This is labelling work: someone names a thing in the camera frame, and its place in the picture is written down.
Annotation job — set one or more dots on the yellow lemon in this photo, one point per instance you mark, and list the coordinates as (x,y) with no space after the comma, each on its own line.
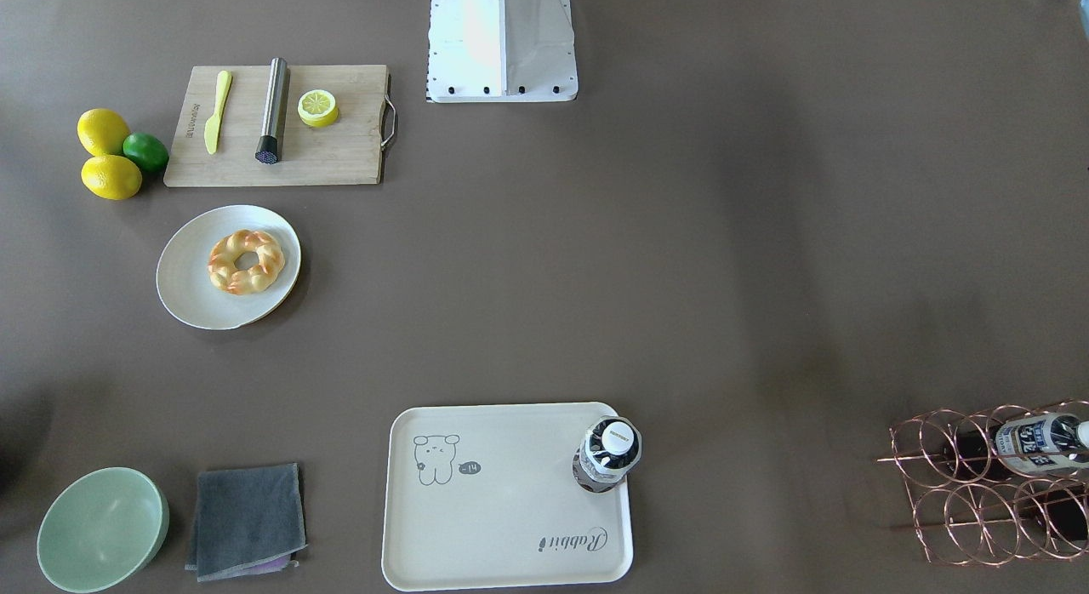
(102,132)
(112,177)

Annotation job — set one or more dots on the mint green bowl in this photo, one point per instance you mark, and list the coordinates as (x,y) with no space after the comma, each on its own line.
(102,529)

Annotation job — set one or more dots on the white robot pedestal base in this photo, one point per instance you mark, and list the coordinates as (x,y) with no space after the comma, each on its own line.
(501,51)

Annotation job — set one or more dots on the grey folded cloth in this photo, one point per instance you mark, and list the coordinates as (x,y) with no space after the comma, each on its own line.
(247,521)

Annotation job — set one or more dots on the dark drink bottle in rack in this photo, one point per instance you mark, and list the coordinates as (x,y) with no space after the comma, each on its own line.
(1025,447)

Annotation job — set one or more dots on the yellow lemon lower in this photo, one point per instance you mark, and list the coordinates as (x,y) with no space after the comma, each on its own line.
(112,177)

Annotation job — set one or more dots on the half lemon slice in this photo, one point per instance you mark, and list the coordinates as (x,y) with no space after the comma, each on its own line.
(318,108)

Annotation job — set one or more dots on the yellow lemon upper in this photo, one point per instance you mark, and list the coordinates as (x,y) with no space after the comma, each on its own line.
(102,132)

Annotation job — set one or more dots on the green lime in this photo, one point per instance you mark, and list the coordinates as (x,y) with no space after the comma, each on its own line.
(146,151)

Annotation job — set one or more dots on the dark drink bottle on tray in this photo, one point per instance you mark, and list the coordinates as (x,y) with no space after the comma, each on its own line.
(609,450)

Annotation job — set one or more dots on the twisted glazed donut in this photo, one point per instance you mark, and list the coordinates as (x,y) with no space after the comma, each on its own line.
(245,262)

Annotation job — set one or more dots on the yellow plastic knife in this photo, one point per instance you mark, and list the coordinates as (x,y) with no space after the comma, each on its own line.
(211,130)

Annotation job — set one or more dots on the cream rabbit tray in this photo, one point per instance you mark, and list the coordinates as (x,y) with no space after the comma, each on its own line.
(484,496)

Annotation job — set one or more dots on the steel muddler black tip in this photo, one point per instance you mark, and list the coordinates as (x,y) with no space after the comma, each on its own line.
(269,147)

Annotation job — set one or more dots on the copper wire bottle rack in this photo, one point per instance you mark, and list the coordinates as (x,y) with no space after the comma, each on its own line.
(967,508)

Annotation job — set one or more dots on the bamboo cutting board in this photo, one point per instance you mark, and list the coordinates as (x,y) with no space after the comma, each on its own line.
(349,152)

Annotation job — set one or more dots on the white plate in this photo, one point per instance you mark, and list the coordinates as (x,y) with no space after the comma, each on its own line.
(183,281)

